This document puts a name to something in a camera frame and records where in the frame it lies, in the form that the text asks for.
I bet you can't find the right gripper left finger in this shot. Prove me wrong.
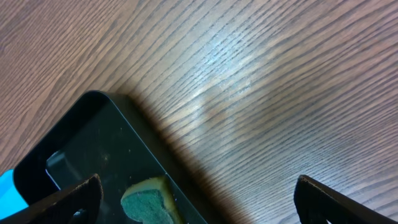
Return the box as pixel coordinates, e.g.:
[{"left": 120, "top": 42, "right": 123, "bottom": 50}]
[{"left": 1, "top": 174, "right": 103, "bottom": 224}]

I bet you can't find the black plastic tray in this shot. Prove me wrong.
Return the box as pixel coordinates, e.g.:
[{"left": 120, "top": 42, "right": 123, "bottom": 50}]
[{"left": 13, "top": 91, "right": 224, "bottom": 224}]

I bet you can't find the green yellow sponge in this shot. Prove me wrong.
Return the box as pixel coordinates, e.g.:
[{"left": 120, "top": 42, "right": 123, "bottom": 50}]
[{"left": 121, "top": 176, "right": 184, "bottom": 224}]

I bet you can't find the teal plastic tray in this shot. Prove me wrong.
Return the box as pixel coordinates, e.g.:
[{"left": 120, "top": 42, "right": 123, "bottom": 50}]
[{"left": 0, "top": 169, "right": 28, "bottom": 219}]

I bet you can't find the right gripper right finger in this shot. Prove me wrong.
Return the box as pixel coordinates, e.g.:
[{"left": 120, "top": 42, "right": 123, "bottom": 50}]
[{"left": 294, "top": 175, "right": 397, "bottom": 224}]

